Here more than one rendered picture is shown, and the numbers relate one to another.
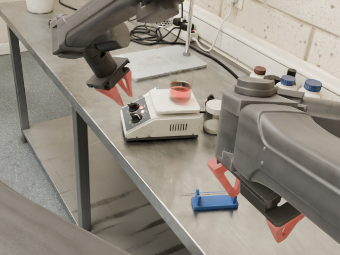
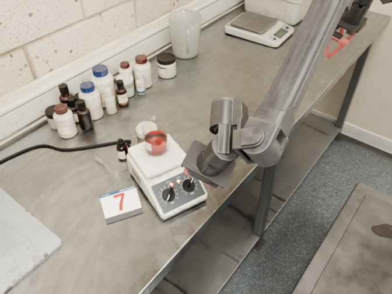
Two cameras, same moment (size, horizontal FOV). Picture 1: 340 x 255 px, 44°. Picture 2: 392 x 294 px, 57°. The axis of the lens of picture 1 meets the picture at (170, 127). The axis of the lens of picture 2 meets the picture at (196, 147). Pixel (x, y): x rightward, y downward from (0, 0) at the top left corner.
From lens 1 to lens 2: 1.29 m
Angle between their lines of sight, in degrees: 80
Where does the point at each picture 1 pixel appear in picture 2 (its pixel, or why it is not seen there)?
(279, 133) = not seen: outside the picture
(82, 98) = (139, 281)
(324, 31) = (34, 41)
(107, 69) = not seen: hidden behind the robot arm
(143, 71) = (33, 240)
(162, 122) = not seen: hidden behind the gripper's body
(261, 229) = (253, 108)
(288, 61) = (35, 90)
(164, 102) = (169, 158)
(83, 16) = (314, 68)
